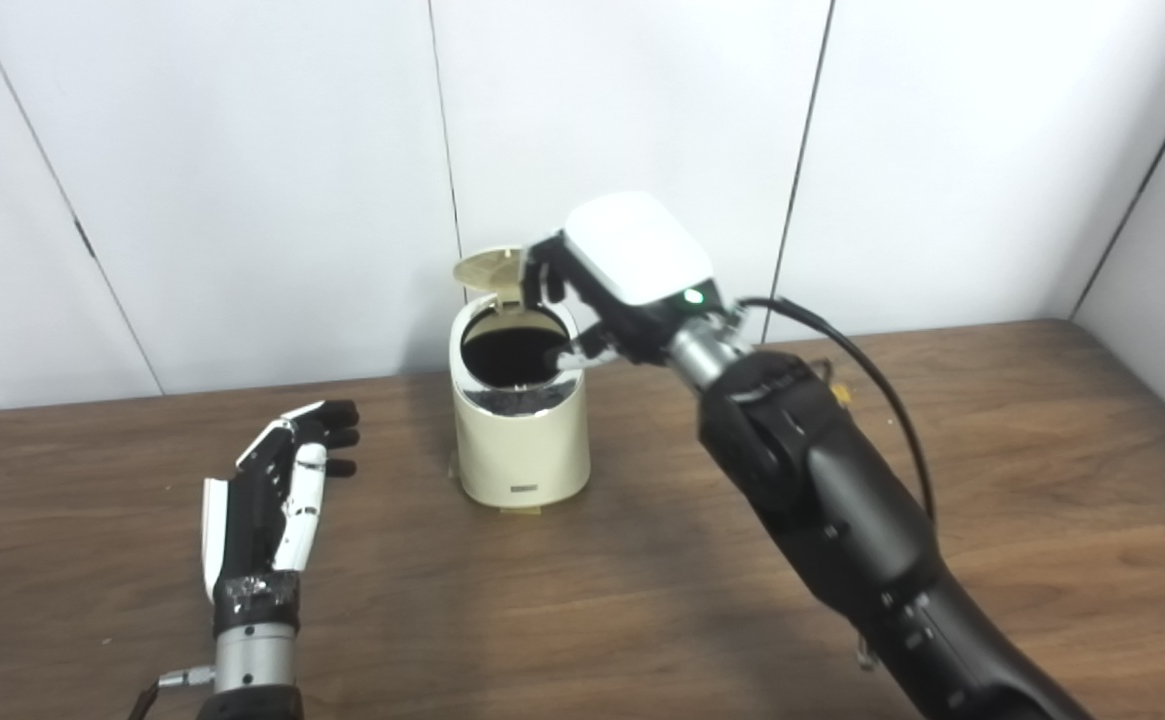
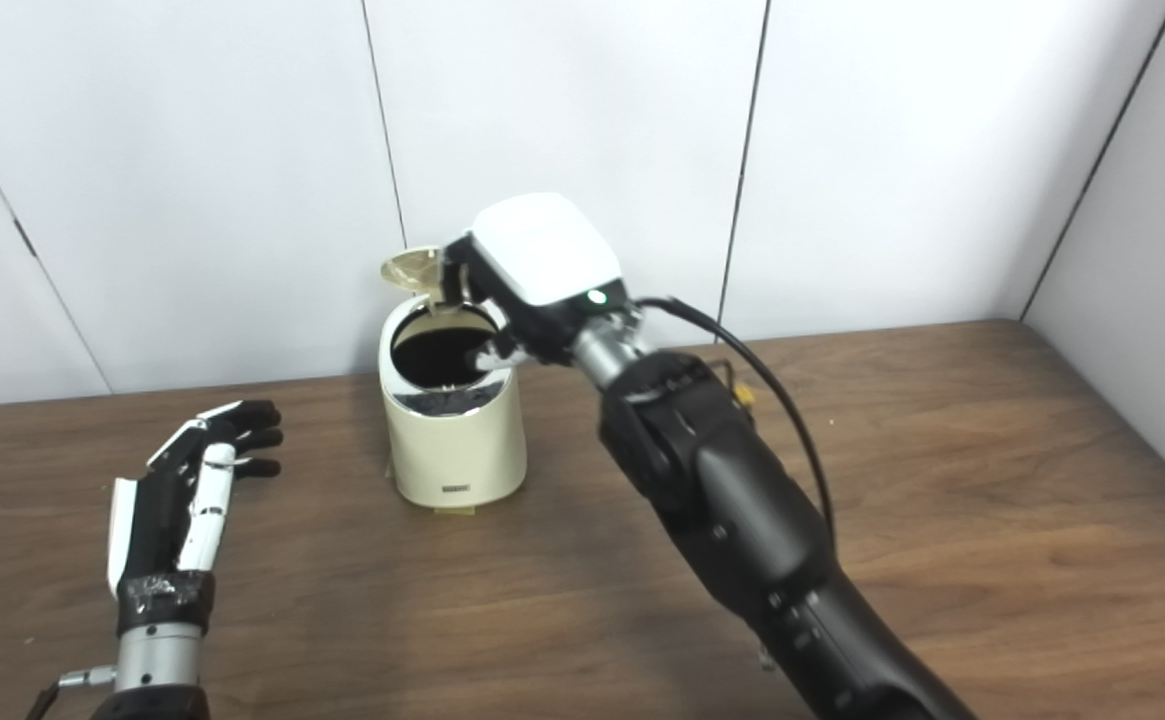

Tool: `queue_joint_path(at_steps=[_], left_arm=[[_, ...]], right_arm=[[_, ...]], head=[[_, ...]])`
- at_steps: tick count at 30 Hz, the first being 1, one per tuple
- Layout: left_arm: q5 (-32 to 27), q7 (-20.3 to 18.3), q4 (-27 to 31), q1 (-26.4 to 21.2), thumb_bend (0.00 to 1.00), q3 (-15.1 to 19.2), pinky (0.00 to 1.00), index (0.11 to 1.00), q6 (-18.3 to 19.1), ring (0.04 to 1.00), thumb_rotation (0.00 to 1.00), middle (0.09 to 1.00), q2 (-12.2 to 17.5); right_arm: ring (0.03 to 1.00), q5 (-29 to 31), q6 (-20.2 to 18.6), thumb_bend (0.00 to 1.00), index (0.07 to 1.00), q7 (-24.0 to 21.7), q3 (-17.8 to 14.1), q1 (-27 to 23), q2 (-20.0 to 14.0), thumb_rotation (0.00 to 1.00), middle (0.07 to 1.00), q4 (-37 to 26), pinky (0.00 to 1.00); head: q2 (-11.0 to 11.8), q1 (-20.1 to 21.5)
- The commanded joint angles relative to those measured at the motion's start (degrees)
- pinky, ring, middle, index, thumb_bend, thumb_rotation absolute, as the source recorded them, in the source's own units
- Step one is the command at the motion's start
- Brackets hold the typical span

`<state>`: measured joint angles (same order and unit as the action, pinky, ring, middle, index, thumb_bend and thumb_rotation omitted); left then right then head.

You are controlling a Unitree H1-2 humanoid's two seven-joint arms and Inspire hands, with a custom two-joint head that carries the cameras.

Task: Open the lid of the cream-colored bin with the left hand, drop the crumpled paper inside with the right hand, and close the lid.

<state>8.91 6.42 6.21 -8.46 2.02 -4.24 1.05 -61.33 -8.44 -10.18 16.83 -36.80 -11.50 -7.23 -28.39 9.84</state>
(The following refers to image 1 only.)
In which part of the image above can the cream-colored bin body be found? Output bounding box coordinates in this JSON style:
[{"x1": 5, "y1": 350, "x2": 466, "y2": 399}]
[{"x1": 449, "y1": 295, "x2": 591, "y2": 508}]

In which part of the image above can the cream round bin lid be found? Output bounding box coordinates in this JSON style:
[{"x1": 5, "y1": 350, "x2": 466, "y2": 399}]
[{"x1": 453, "y1": 247, "x2": 528, "y2": 313}]

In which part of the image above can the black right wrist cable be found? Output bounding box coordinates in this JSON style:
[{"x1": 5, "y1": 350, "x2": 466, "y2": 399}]
[{"x1": 737, "y1": 297, "x2": 939, "y2": 523}]

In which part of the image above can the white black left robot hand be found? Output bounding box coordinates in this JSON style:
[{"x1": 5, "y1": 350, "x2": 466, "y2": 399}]
[{"x1": 201, "y1": 400, "x2": 361, "y2": 634}]

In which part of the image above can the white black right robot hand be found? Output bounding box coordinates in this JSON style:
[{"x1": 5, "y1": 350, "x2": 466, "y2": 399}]
[{"x1": 520, "y1": 192, "x2": 743, "y2": 371}]

